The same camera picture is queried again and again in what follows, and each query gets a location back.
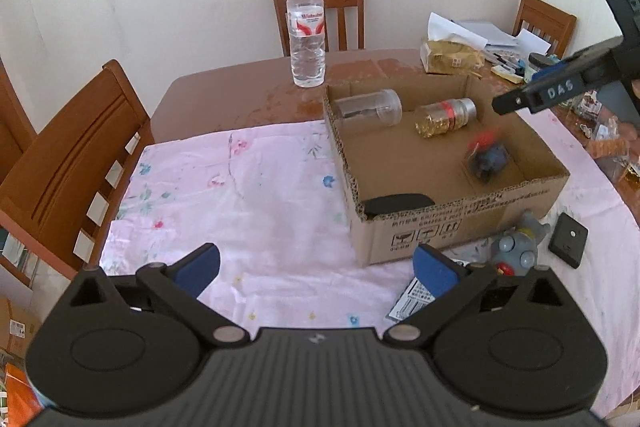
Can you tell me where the clear barcode box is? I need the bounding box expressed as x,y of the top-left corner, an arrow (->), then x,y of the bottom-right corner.
386,277 -> 435,323

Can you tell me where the blue toy car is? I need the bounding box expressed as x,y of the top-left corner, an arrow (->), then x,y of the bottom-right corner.
465,130 -> 509,182

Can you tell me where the black square device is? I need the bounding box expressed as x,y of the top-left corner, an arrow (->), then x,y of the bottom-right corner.
548,212 -> 588,269

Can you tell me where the dark lid glass jar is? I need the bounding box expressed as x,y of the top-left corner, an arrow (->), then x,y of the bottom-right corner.
524,52 -> 560,83

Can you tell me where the wooden chair far right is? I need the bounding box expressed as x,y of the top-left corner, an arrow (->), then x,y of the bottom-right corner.
512,0 -> 577,58

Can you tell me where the wooden chair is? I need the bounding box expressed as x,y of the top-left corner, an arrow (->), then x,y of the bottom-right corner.
512,0 -> 577,58
269,0 -> 366,58
1,60 -> 154,280

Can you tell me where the stack of white papers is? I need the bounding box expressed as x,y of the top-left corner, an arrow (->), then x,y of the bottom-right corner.
426,13 -> 551,57

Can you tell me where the black object in box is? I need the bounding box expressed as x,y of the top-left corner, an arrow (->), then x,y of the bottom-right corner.
362,193 -> 434,218

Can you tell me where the gold tissue pack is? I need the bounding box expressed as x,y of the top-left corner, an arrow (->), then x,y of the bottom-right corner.
420,39 -> 485,76

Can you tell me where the gold glitter jar silver lid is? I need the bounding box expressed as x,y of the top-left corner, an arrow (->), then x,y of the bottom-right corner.
414,98 -> 477,139

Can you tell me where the cardboard box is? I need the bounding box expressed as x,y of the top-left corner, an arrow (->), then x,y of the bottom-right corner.
323,74 -> 570,265

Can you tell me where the pink floral tablecloth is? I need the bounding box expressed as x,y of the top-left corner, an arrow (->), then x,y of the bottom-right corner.
101,112 -> 639,415

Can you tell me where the wooden chair left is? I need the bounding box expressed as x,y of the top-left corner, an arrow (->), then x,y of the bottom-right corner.
1,60 -> 154,280

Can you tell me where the wooden chair far middle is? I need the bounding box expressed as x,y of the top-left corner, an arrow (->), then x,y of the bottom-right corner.
269,0 -> 366,58

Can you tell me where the clear water bottle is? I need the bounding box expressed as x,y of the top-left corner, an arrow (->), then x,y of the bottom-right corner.
285,0 -> 326,88

